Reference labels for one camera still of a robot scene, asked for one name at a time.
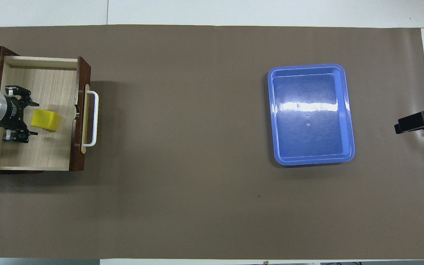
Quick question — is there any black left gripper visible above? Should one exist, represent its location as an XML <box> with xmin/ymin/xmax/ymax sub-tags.
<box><xmin>0</xmin><ymin>85</ymin><xmax>39</xmax><ymax>143</ymax></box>

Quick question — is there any blue plastic tray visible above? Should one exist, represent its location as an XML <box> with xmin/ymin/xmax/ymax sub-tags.
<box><xmin>267</xmin><ymin>64</ymin><xmax>355</xmax><ymax>166</ymax></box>

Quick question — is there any brown paper table mat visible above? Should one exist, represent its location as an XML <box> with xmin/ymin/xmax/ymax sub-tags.
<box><xmin>0</xmin><ymin>25</ymin><xmax>424</xmax><ymax>260</ymax></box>

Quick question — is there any wooden drawer with white handle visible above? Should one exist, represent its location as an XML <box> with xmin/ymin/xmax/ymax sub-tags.
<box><xmin>0</xmin><ymin>56</ymin><xmax>99</xmax><ymax>172</ymax></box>

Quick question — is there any yellow cube block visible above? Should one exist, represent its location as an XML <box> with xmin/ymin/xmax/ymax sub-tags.
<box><xmin>31</xmin><ymin>109</ymin><xmax>61</xmax><ymax>132</ymax></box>

